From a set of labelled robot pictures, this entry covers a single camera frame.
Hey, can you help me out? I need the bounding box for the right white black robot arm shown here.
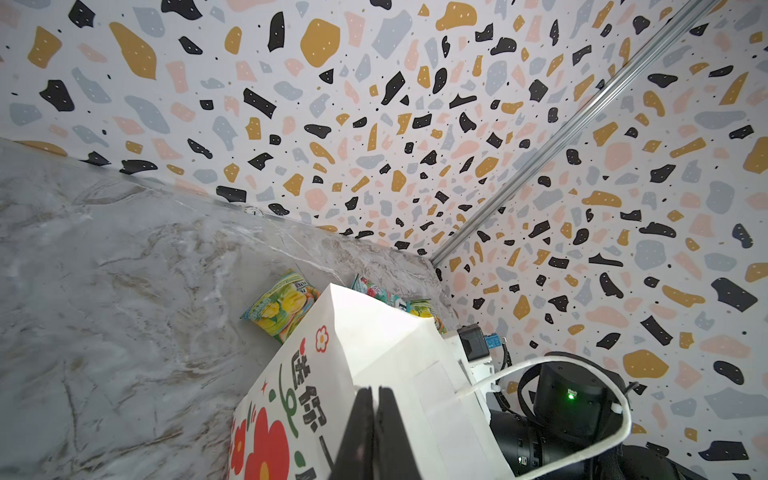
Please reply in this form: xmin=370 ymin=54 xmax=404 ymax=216
xmin=490 ymin=352 xmax=700 ymax=479

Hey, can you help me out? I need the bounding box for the white floral paper bag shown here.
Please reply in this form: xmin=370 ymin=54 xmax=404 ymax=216
xmin=227 ymin=285 xmax=632 ymax=479

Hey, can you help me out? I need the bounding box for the teal Fox's mint candy bag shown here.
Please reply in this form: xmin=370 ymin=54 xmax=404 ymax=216
xmin=351 ymin=274 xmax=408 ymax=311

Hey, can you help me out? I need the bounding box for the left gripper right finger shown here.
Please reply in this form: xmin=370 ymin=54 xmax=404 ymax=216
xmin=375 ymin=387 xmax=422 ymax=480

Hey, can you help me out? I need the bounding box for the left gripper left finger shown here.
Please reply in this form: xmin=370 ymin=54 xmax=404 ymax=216
xmin=329 ymin=387 xmax=375 ymax=480

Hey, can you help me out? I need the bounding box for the right aluminium corner post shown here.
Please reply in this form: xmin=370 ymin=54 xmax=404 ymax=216
xmin=430 ymin=0 xmax=716 ymax=267

